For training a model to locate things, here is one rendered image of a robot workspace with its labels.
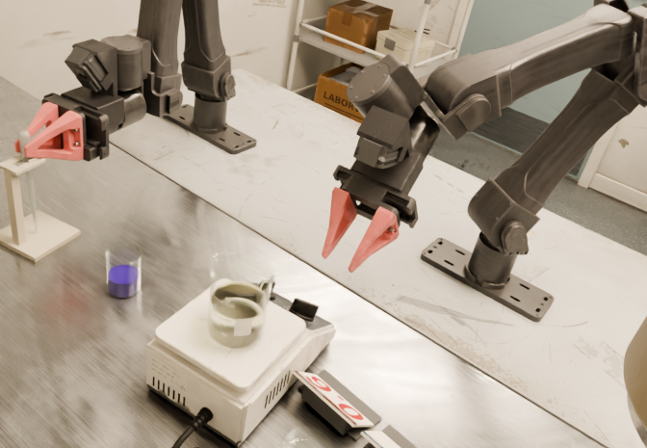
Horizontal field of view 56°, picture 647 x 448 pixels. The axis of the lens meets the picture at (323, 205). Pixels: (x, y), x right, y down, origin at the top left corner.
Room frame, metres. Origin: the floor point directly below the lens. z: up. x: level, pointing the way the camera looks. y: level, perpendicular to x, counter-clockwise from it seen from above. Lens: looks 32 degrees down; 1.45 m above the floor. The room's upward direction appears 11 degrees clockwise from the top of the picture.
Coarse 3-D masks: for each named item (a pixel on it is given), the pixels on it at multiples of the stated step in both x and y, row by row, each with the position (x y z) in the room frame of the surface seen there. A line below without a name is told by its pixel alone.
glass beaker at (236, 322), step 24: (216, 264) 0.48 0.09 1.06; (240, 264) 0.49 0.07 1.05; (264, 264) 0.49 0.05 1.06; (216, 288) 0.44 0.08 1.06; (264, 288) 0.48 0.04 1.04; (216, 312) 0.44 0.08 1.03; (240, 312) 0.44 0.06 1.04; (264, 312) 0.45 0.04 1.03; (216, 336) 0.44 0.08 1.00; (240, 336) 0.44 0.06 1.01
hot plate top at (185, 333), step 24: (192, 312) 0.48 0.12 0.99; (288, 312) 0.51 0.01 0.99; (168, 336) 0.44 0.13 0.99; (192, 336) 0.45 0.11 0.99; (264, 336) 0.47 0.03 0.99; (288, 336) 0.47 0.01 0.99; (192, 360) 0.42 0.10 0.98; (216, 360) 0.42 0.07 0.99; (240, 360) 0.43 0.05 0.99; (264, 360) 0.43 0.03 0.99; (240, 384) 0.40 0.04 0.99
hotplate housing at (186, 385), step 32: (160, 352) 0.44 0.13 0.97; (288, 352) 0.47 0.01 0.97; (320, 352) 0.53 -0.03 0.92; (160, 384) 0.43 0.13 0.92; (192, 384) 0.41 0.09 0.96; (224, 384) 0.41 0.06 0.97; (256, 384) 0.42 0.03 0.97; (288, 384) 0.47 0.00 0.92; (192, 416) 0.42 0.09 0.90; (224, 416) 0.40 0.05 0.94; (256, 416) 0.41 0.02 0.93
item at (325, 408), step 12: (300, 372) 0.48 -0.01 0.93; (324, 372) 0.51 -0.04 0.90; (336, 384) 0.50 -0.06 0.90; (312, 396) 0.46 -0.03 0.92; (348, 396) 0.48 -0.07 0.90; (324, 408) 0.45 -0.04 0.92; (336, 408) 0.43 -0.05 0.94; (360, 408) 0.47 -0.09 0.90; (336, 420) 0.44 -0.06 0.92; (348, 420) 0.42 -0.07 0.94; (372, 420) 0.46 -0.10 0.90; (348, 432) 0.44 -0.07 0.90; (360, 432) 0.44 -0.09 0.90
